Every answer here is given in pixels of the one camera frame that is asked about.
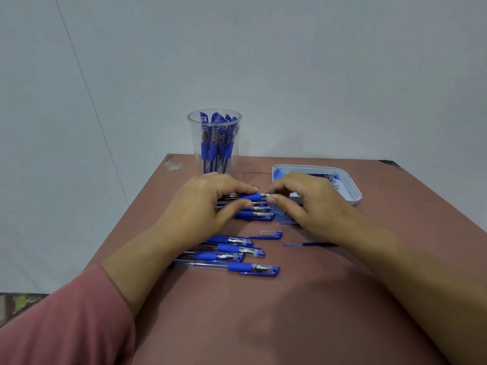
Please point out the person's left forearm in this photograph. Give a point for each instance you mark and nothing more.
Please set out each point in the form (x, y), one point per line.
(140, 266)

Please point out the person's left hand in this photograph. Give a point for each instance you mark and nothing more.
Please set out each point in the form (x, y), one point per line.
(190, 212)

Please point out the bunch of capped blue pens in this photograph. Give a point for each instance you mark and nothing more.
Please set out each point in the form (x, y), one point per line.
(217, 144)

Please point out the clear plastic cup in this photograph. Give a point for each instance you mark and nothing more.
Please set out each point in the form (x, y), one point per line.
(198, 155)

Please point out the blue ink pen refill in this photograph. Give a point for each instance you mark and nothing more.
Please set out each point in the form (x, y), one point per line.
(308, 245)

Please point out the white plastic tray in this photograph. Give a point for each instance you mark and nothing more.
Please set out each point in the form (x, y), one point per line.
(352, 193)

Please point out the person's right forearm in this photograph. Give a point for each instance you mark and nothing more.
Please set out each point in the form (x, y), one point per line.
(426, 288)

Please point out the blue clear pen cap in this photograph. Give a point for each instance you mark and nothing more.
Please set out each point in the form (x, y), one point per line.
(268, 235)

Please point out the pink sleeve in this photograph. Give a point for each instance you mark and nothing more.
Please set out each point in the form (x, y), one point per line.
(64, 323)

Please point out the pile of blue pen refills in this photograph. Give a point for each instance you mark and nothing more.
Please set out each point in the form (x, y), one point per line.
(330, 178)

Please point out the person's right hand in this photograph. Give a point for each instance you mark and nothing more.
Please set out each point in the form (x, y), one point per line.
(323, 209)

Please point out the blue grip pen without cap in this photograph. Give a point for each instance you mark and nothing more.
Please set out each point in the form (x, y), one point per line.
(253, 196)

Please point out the blue pen caps heap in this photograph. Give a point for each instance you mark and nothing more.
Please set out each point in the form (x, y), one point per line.
(279, 173)

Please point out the blue gel pen with cap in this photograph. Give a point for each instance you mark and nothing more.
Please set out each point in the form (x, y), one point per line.
(232, 240)
(243, 267)
(260, 209)
(243, 250)
(217, 256)
(258, 215)

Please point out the person's right thumb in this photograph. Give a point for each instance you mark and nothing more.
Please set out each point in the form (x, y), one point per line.
(283, 209)

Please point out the person's left thumb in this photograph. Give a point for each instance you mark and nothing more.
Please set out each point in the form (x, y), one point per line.
(236, 209)

